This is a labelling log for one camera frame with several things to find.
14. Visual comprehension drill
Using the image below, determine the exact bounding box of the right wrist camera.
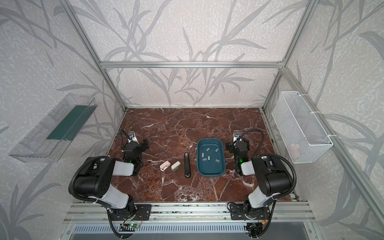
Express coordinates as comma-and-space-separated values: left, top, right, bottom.
233, 131, 241, 142

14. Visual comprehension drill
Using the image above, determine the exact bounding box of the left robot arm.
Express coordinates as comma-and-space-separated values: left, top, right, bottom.
69, 139, 149, 214

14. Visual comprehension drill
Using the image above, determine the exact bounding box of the aluminium mounting rail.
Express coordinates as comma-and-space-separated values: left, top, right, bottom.
63, 202, 316, 224

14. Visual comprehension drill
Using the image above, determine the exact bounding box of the teal plastic tray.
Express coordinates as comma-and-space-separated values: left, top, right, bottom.
197, 138, 226, 178

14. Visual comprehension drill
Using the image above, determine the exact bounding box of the white wire mesh basket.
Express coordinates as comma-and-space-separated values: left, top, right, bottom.
272, 91, 334, 164

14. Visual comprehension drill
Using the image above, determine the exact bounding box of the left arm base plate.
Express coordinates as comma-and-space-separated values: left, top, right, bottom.
110, 204, 152, 222

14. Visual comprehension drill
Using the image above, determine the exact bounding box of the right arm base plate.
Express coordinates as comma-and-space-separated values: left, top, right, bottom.
227, 202, 270, 221

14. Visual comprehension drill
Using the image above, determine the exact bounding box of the clear plastic wall bin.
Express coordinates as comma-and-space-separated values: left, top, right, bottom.
9, 94, 98, 163

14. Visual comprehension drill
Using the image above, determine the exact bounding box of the pink object in basket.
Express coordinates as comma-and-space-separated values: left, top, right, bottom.
289, 144, 301, 160

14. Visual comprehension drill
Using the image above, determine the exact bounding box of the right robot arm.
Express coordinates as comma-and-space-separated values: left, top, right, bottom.
226, 141, 298, 213

